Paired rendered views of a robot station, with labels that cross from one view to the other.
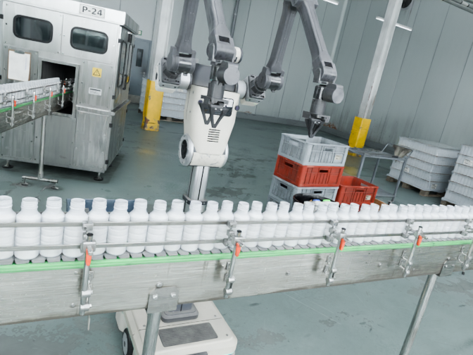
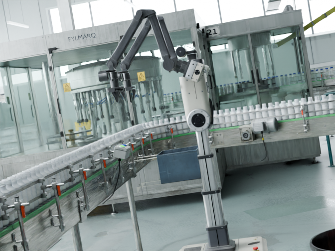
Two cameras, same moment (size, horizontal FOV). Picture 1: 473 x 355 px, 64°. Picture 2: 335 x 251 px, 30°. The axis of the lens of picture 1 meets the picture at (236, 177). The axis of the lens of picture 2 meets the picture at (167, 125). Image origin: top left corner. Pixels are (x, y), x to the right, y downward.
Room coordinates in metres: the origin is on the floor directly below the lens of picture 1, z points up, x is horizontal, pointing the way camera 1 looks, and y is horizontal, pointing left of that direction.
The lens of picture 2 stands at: (4.33, -3.38, 1.41)
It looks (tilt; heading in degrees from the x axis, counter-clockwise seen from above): 3 degrees down; 128
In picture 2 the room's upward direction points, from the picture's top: 9 degrees counter-clockwise
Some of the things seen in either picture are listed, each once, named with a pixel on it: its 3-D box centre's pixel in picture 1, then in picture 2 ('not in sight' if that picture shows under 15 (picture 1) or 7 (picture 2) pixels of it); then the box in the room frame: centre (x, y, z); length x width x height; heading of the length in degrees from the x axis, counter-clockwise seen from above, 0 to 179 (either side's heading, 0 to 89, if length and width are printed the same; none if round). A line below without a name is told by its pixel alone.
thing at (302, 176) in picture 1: (308, 170); not in sight; (3.88, -0.73, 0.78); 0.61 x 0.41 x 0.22; 126
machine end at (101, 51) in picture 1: (74, 88); not in sight; (5.07, 2.35, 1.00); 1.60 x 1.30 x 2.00; 12
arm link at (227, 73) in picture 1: (226, 65); (120, 72); (1.29, 0.10, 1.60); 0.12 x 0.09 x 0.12; 31
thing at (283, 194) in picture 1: (303, 190); not in sight; (3.87, -0.72, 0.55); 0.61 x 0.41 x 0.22; 127
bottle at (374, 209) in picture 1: (369, 222); (93, 157); (1.57, -0.61, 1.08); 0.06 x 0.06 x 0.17
